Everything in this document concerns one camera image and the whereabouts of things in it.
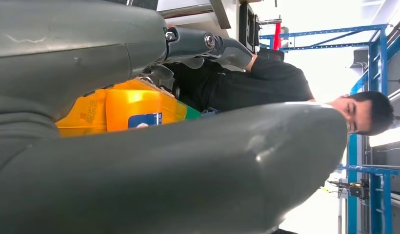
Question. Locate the blue metal shelving rack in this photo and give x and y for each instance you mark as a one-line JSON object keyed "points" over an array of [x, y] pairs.
{"points": [[352, 193]]}

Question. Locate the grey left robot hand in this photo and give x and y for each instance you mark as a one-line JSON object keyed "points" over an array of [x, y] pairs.
{"points": [[154, 177]]}

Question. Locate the black device on stand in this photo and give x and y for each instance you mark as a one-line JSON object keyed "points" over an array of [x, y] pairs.
{"points": [[358, 190]]}

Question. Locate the orange detergent bottle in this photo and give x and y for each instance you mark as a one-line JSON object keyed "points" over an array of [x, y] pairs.
{"points": [[135, 103]]}

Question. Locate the blue tablet case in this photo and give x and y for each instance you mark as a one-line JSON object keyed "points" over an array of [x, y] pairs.
{"points": [[209, 112]]}

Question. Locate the person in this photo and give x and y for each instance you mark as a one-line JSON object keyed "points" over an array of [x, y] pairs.
{"points": [[251, 87]]}

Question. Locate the yellow plastic sheet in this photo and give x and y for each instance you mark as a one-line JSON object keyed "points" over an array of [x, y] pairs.
{"points": [[83, 113]]}

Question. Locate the grey side table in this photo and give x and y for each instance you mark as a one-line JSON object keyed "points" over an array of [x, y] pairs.
{"points": [[187, 11]]}

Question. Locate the green table mat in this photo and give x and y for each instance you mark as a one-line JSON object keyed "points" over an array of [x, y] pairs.
{"points": [[192, 113]]}

